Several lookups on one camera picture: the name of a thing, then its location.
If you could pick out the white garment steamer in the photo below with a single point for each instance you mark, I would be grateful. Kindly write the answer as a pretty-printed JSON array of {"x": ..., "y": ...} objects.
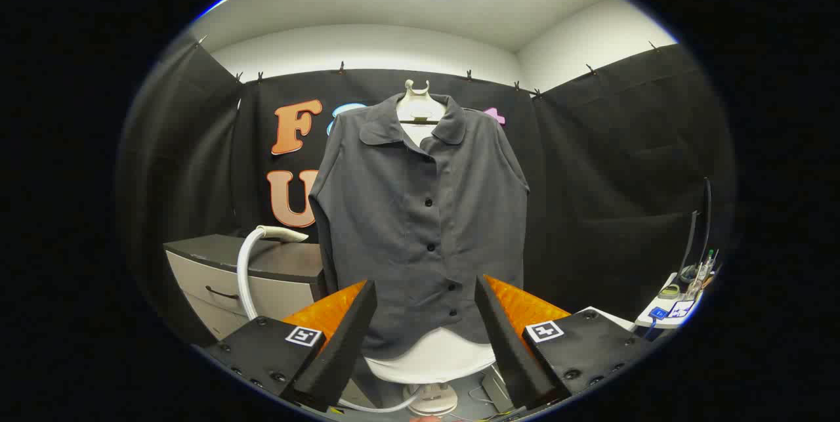
[{"x": 275, "y": 232}]

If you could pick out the white torso hanger form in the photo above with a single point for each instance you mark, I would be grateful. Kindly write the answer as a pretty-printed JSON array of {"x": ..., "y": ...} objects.
[{"x": 420, "y": 107}]

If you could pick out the grey button shirt clothes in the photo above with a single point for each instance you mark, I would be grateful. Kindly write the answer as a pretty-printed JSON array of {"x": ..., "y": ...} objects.
[{"x": 394, "y": 212}]

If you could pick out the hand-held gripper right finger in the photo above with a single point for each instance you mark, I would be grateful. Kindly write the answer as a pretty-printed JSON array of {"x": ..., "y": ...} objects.
[{"x": 508, "y": 343}]

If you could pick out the white desk with small items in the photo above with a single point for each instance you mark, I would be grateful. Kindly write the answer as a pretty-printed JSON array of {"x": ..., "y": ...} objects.
[{"x": 666, "y": 322}]

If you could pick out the grey box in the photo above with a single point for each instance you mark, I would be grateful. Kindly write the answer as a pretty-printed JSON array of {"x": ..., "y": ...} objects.
[{"x": 495, "y": 392}]

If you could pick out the grey drawer cabinet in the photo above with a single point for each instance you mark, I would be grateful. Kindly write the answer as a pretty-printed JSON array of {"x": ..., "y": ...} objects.
[{"x": 275, "y": 291}]

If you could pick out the small blue device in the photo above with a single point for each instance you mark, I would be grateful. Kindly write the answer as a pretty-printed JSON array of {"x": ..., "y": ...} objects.
[{"x": 658, "y": 312}]

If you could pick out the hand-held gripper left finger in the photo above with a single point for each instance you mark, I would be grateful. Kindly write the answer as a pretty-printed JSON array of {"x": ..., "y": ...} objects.
[{"x": 341, "y": 343}]

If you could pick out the white round stand base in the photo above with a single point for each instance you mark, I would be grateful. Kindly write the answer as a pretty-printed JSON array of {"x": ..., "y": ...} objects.
[{"x": 433, "y": 401}]

